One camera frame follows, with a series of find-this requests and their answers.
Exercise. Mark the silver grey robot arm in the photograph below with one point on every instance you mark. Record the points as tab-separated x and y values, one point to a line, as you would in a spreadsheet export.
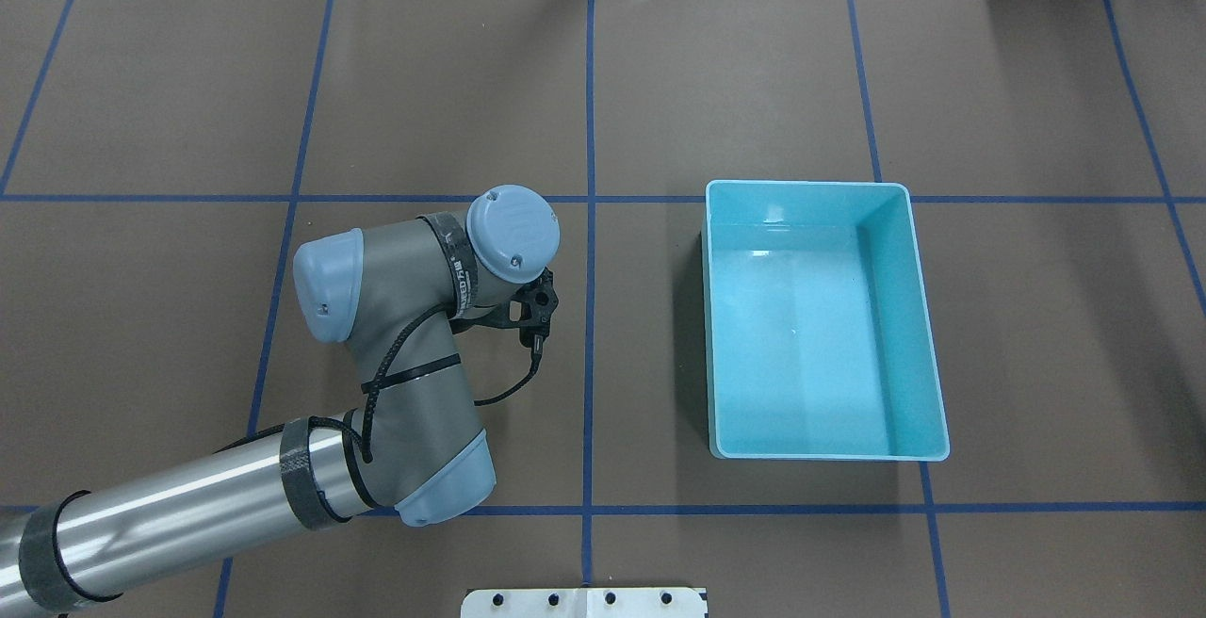
396	296

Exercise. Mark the light blue plastic bin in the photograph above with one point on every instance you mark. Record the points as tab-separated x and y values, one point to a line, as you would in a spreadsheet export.
818	332

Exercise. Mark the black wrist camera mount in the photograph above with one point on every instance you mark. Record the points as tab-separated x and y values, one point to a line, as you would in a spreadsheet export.
530	310

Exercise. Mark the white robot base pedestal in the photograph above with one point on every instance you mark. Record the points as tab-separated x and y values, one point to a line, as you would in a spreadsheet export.
587	602

